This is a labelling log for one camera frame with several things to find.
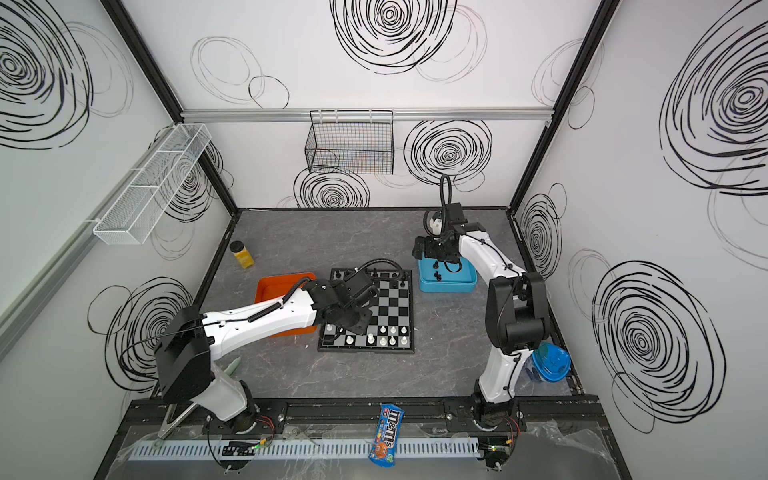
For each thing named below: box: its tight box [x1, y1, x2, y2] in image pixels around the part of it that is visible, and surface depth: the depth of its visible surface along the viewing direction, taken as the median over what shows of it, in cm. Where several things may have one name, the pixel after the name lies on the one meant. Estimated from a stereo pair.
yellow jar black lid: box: [229, 240, 255, 269], surface depth 101 cm
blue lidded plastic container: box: [532, 342, 572, 383], surface depth 74 cm
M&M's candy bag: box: [368, 404, 406, 467], surface depth 72 cm
